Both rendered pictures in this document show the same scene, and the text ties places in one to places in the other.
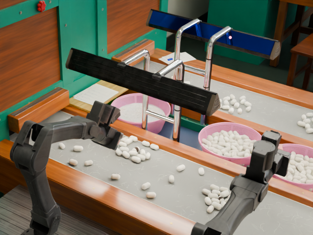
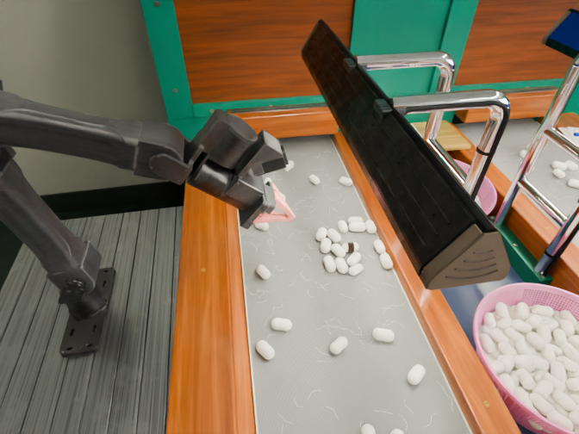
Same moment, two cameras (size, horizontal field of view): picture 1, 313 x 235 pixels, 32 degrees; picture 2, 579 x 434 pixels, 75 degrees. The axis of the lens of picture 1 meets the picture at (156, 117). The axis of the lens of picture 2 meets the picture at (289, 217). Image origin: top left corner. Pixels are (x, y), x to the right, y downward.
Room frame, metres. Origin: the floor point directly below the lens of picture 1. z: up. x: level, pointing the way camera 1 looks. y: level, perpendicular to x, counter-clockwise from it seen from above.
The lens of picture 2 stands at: (1.31, -0.26, 1.32)
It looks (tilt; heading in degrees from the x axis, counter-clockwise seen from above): 42 degrees down; 50
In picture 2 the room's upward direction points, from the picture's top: straight up
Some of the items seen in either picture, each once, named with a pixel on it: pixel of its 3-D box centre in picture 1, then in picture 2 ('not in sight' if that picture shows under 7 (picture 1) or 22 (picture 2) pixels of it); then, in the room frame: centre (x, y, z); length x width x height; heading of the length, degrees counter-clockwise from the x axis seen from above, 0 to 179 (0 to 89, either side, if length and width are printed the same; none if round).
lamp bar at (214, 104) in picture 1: (139, 78); (366, 102); (1.73, 0.07, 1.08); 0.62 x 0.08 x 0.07; 59
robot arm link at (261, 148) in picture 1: (255, 169); not in sight; (1.15, -0.26, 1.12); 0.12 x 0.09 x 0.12; 151
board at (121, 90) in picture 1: (100, 93); (403, 138); (2.17, 0.26, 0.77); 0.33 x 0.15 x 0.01; 149
